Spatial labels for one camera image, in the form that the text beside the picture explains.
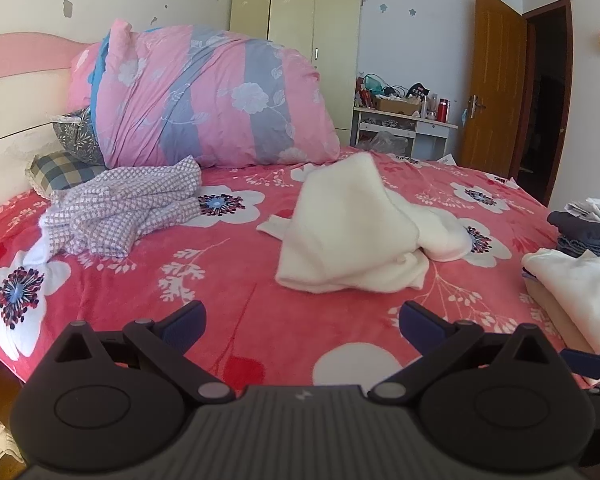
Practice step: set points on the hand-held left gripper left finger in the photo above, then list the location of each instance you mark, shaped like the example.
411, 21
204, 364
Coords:
185, 327

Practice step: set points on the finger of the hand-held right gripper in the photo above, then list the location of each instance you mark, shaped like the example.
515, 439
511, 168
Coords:
587, 364

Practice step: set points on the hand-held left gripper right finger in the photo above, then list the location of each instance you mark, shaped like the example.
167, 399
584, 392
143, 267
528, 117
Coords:
420, 325

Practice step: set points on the white fleece garment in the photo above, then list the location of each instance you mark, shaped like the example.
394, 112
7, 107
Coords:
340, 220

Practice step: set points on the tan folded garment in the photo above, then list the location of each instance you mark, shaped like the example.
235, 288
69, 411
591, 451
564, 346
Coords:
550, 310

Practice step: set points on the red floral blanket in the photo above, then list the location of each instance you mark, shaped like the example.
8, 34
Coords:
230, 270

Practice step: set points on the cream folded garment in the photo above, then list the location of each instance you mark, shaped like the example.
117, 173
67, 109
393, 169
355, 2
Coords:
580, 285

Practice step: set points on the blue denim garment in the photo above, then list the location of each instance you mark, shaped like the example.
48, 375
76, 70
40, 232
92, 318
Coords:
585, 249

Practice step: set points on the dark grey garment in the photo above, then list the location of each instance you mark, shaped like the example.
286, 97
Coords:
585, 227

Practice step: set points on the lilac checkered garment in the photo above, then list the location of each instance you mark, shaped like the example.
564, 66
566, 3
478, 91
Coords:
120, 200

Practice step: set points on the white crumpled garment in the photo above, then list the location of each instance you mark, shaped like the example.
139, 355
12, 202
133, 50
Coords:
595, 209

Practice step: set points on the clear plastic bag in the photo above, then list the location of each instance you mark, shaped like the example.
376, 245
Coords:
387, 142

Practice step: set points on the white desk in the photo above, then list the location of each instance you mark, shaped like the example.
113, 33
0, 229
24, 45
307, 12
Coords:
430, 127

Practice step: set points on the plaid pillow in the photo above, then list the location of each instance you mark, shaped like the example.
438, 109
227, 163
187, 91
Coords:
60, 172

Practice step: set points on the blue face mask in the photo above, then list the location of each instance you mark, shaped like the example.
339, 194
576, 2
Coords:
464, 116

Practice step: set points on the red bottle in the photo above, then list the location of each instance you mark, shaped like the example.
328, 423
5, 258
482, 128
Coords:
443, 110

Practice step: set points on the cardboard box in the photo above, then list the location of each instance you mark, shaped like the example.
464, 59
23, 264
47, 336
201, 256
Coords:
397, 106

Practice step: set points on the dark floral pillow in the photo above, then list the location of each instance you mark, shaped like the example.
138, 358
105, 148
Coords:
75, 135

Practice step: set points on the pink grey floral duvet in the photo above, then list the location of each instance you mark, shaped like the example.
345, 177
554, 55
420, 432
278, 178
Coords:
205, 95

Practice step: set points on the black cap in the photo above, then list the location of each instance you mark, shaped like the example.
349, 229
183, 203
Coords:
419, 90

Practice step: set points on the teal plastic item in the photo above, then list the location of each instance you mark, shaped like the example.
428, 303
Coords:
377, 82

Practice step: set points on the wooden door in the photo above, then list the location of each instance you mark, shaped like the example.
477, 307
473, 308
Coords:
490, 85

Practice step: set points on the pink and cream headboard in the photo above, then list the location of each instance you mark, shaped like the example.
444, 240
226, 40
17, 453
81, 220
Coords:
10, 105

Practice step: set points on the cream wardrobe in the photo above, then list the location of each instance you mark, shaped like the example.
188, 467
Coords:
330, 35

